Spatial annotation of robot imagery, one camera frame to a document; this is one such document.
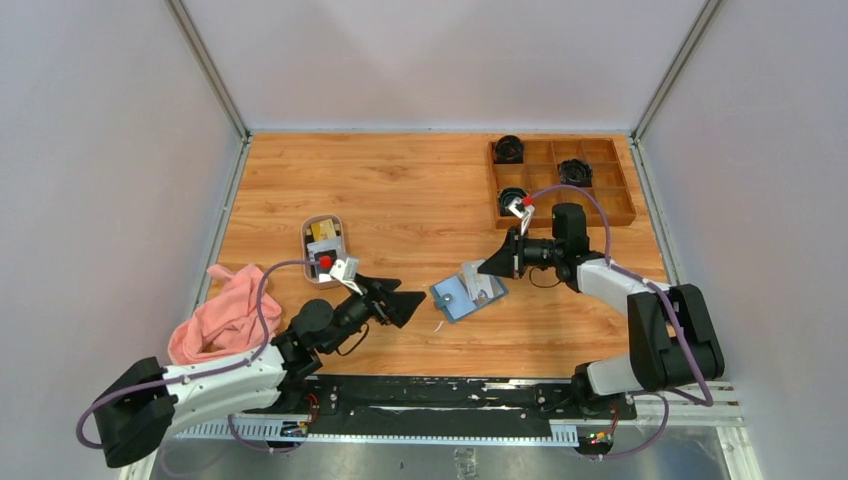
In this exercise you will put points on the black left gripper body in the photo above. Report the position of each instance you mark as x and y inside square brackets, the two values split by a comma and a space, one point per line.
[359, 308]

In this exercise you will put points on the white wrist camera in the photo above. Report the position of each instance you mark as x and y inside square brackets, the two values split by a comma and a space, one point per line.
[524, 209]
[344, 270]

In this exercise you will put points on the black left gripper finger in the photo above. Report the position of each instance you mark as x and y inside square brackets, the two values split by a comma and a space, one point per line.
[399, 307]
[377, 287]

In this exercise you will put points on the wooden compartment tray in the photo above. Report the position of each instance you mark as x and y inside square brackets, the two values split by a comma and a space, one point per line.
[609, 192]

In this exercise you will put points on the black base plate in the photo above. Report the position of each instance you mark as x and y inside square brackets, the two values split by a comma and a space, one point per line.
[443, 407]

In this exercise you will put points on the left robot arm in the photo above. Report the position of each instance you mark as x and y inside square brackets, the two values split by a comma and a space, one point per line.
[149, 402]

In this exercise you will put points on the blue leather card holder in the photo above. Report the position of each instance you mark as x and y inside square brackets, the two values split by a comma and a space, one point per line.
[451, 298]

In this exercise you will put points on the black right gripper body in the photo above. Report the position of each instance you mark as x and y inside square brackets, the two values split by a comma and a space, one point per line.
[539, 252]

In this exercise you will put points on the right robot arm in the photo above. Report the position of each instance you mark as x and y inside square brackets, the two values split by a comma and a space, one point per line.
[671, 338]

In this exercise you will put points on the black rosette middle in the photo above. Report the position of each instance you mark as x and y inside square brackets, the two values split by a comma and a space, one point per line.
[575, 172]

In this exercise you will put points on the black rosette top left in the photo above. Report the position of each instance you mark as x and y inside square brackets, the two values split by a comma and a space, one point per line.
[508, 149]

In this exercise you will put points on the pink cloth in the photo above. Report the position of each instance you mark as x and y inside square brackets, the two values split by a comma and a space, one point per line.
[229, 323]

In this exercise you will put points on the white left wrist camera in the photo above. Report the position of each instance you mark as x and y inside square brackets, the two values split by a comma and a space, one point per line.
[344, 270]

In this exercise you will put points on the silver card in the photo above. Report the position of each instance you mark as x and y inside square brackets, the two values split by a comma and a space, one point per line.
[479, 286]

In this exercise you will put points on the black blue rosette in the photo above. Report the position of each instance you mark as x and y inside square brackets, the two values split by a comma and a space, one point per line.
[506, 197]

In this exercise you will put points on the aluminium frame rail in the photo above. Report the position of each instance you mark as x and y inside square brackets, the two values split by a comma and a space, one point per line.
[671, 409]

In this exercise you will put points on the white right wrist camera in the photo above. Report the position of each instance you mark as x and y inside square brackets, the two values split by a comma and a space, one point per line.
[524, 209]

